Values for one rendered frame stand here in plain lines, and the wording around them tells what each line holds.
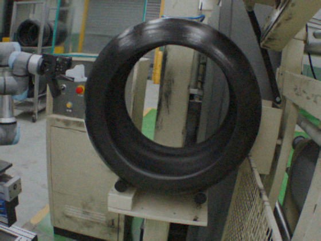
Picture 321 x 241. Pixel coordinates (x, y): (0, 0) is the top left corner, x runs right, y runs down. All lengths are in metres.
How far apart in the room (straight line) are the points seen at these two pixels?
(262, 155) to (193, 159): 0.31
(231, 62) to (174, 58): 0.46
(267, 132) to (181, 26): 0.63
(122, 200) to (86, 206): 0.96
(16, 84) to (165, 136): 0.69
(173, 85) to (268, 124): 0.44
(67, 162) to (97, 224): 0.46
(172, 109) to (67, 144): 0.80
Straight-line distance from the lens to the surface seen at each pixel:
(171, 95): 1.40
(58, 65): 1.18
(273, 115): 1.37
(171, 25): 0.99
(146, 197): 1.30
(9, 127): 1.65
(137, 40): 0.98
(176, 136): 1.44
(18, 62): 1.26
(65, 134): 1.97
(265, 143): 1.40
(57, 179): 2.11
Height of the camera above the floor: 1.41
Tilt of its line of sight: 14 degrees down
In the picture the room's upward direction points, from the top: 7 degrees clockwise
